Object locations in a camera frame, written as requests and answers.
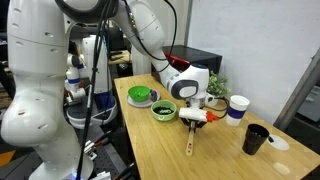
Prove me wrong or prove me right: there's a black plastic cup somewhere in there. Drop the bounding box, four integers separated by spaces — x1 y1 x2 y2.
241 123 271 156

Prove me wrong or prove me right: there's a black optical breadboard base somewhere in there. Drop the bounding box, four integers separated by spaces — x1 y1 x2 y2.
74 124 143 180

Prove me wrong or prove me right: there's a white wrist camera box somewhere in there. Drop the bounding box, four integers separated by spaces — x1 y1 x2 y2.
203 92 216 108

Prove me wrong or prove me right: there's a silver metal bracket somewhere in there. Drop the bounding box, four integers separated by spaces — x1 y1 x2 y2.
81 139 99 162

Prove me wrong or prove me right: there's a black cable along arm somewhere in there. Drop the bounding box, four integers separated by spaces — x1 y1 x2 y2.
74 0 116 180

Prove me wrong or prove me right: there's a white tube with red end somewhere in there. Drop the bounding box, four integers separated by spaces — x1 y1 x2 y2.
178 106 221 124

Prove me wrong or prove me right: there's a white paper cup blue band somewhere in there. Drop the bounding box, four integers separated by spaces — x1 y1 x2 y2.
225 94 251 128

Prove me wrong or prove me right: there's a white and blue mobile robot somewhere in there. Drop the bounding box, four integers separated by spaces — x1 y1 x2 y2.
63 34 119 130

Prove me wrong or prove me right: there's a wooden background desk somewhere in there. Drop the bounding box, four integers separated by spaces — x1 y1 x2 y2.
108 49 132 66

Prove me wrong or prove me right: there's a wooden spoon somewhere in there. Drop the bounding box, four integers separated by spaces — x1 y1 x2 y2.
185 120 197 157

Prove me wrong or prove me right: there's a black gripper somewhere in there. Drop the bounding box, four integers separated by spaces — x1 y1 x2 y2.
180 116 208 135

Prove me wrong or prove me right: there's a dark coffee beans pile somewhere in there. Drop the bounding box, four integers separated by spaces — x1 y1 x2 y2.
153 106 176 116

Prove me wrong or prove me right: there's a small green plant white pot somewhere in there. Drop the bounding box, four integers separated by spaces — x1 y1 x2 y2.
206 70 233 98

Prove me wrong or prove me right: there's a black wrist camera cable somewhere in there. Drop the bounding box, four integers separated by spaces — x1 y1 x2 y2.
205 96 231 120

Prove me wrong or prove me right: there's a red and black microwave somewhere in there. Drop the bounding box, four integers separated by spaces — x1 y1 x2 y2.
150 44 224 83

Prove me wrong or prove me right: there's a bright dark green bowl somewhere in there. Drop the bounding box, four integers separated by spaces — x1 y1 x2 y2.
127 85 152 103

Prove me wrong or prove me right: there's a grey metal frame beam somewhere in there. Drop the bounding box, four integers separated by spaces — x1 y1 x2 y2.
272 49 320 132

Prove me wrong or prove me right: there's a light-green bowl with handles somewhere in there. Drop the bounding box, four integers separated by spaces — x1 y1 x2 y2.
150 99 178 122

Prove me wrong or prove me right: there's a pale lavender round plate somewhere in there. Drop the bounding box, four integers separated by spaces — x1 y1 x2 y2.
126 90 162 109

